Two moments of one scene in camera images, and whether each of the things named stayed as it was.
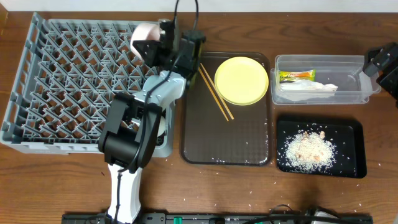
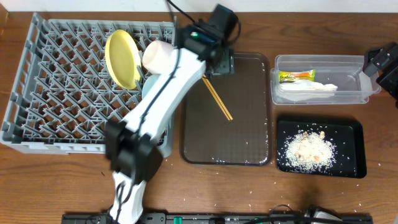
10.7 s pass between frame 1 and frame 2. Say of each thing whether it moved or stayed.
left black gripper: moved
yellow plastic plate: moved
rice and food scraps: stayed
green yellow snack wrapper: stayed
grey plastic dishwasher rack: stayed
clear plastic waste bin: stayed
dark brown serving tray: stayed
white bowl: moved
